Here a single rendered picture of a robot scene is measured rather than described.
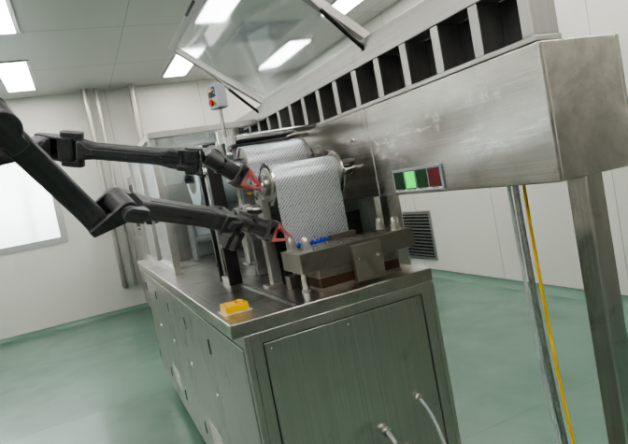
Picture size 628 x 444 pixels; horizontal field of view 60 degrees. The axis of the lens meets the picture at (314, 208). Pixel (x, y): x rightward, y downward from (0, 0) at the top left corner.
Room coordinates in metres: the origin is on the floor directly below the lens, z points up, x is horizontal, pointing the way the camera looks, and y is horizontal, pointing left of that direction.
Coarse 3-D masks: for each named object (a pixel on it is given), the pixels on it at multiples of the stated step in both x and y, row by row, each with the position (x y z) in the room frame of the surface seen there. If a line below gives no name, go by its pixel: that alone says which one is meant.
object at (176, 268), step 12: (252, 120) 2.84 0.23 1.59; (156, 132) 2.64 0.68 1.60; (168, 132) 2.67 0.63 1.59; (180, 132) 2.69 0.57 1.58; (192, 132) 2.71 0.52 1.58; (144, 144) 2.80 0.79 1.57; (156, 168) 2.63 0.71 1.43; (132, 180) 3.69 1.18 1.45; (156, 180) 2.63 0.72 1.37; (144, 192) 3.16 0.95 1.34; (168, 228) 2.63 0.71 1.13; (144, 240) 3.69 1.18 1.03; (168, 240) 2.63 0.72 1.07; (156, 252) 3.16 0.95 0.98; (156, 264) 3.27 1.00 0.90
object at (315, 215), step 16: (320, 192) 1.84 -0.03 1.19; (336, 192) 1.86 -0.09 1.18; (288, 208) 1.79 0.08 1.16; (304, 208) 1.81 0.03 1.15; (320, 208) 1.83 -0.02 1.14; (336, 208) 1.86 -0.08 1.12; (288, 224) 1.78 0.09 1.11; (304, 224) 1.81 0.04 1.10; (320, 224) 1.83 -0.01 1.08; (336, 224) 1.85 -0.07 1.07
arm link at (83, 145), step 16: (80, 144) 1.68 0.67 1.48; (96, 144) 1.70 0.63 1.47; (112, 144) 1.72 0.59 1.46; (80, 160) 1.70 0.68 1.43; (112, 160) 1.70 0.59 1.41; (128, 160) 1.70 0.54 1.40; (144, 160) 1.70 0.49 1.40; (160, 160) 1.70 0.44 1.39; (176, 160) 1.70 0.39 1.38; (192, 160) 1.70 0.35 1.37
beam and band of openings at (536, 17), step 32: (448, 0) 1.37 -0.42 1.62; (480, 0) 1.27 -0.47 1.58; (512, 0) 1.28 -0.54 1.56; (544, 0) 1.17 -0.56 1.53; (384, 32) 1.65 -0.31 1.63; (416, 32) 1.51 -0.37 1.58; (448, 32) 1.44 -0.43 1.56; (480, 32) 1.29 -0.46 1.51; (512, 32) 1.29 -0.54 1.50; (544, 32) 1.16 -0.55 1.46; (352, 64) 1.85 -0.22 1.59; (384, 64) 1.72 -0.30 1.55; (416, 64) 1.58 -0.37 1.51; (448, 64) 1.44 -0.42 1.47; (288, 96) 2.40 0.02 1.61; (320, 96) 2.13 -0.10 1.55; (352, 96) 2.01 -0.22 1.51; (384, 96) 1.70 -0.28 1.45; (256, 128) 2.98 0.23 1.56
